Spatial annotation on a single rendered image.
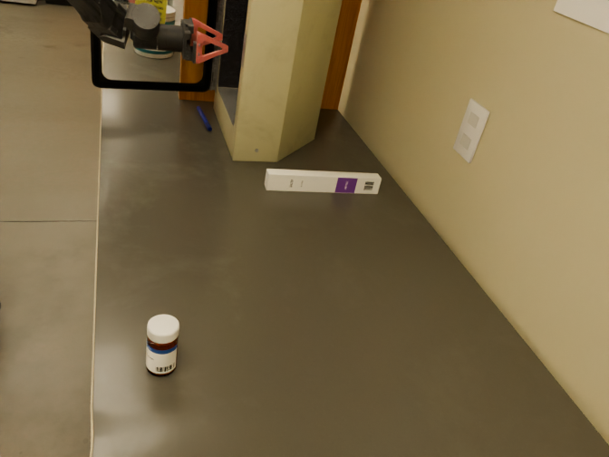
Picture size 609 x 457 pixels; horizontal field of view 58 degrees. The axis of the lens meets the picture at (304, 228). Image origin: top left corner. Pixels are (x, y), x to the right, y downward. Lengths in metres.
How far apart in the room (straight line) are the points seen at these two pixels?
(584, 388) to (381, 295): 0.35
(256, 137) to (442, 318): 0.61
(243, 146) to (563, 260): 0.74
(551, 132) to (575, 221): 0.16
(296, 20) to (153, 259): 0.59
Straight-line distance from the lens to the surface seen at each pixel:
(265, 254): 1.03
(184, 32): 1.32
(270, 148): 1.35
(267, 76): 1.27
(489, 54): 1.19
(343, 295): 0.98
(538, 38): 1.09
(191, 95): 1.66
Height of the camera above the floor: 1.54
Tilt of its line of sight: 32 degrees down
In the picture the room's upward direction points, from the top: 12 degrees clockwise
